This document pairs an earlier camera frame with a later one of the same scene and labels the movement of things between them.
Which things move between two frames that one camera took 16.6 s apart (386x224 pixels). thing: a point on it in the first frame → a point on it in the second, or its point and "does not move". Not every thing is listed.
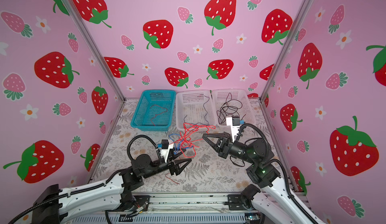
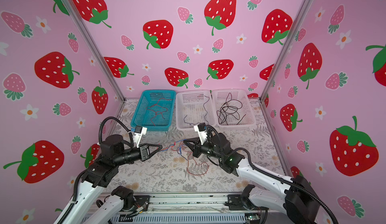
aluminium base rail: x=183 y=208 does not move
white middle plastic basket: x=195 y=109 does not move
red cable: x=187 y=149 → x=190 y=152
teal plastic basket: x=155 y=110 does not move
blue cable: x=206 y=112 does not move
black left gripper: x=173 y=168 → x=144 y=151
